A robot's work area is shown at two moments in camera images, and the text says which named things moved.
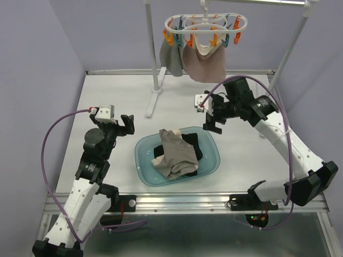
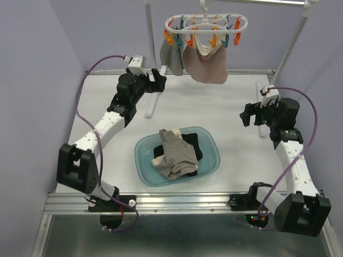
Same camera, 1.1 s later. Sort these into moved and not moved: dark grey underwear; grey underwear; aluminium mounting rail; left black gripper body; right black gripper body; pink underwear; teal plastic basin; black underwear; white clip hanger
Moved: right black gripper body; left black gripper body
Not moved: grey underwear; teal plastic basin; aluminium mounting rail; white clip hanger; pink underwear; dark grey underwear; black underwear
